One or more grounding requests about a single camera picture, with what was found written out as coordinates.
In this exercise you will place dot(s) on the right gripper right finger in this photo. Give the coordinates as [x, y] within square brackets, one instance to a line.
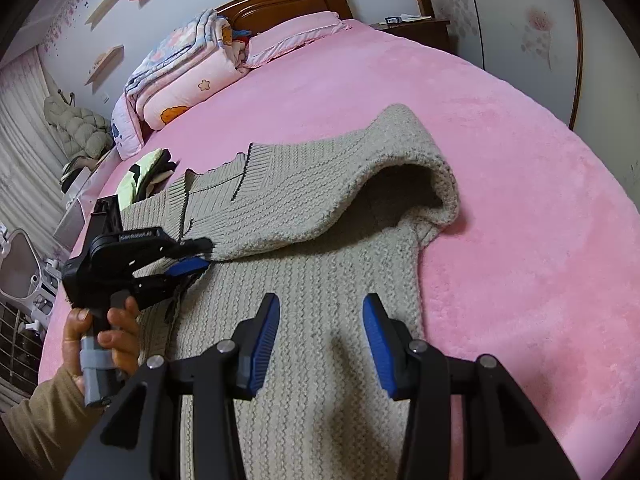
[412, 370]

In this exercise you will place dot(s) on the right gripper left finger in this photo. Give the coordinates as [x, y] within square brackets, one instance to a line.
[233, 369]

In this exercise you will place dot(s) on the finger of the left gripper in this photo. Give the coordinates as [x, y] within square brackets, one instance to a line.
[187, 267]
[194, 247]

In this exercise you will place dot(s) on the beige knitted cardigan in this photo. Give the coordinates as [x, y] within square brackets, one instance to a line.
[320, 224]

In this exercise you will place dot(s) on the brown sleeved left forearm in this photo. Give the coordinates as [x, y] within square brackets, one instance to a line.
[41, 436]

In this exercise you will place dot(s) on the person's left hand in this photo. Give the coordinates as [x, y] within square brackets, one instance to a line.
[122, 339]

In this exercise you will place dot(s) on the folded green black garment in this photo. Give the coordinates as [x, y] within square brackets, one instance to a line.
[145, 177]

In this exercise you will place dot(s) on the white covered side table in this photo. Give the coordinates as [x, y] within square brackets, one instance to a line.
[88, 179]

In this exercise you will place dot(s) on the white mesh office chair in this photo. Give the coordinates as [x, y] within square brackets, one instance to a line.
[27, 281]

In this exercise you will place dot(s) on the pink handbag print cushion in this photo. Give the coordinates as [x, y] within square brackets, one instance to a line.
[126, 129]

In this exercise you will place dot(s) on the beige puffer jacket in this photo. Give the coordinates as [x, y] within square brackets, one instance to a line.
[81, 131]

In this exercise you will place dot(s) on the white sheer curtain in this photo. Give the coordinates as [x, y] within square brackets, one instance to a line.
[32, 157]

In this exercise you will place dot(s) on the pink fleece bed sheet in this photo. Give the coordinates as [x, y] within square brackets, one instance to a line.
[541, 266]

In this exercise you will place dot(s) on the folded floral pink quilt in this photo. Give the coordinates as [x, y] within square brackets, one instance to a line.
[195, 61]

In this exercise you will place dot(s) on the pink flat pillow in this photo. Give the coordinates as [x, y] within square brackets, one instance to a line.
[291, 35]

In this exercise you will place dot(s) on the dark wooden headboard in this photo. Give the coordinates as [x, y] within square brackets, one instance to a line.
[260, 15]

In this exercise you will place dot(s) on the items on nightstand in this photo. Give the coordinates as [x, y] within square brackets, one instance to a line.
[397, 20]

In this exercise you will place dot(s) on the dark wooden nightstand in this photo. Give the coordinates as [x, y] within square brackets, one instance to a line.
[431, 33]

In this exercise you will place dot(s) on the white floral wardrobe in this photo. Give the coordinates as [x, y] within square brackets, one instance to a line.
[571, 56]

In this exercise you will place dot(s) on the grey left gripper handle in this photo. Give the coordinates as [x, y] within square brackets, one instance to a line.
[102, 379]

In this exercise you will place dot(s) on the lower beige wall shelf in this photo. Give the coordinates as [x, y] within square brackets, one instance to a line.
[105, 63]

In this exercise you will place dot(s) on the beige wall shelf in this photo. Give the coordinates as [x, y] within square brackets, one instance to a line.
[100, 11]
[105, 63]

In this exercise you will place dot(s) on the upper beige wall shelf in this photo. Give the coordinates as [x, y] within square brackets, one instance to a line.
[100, 11]

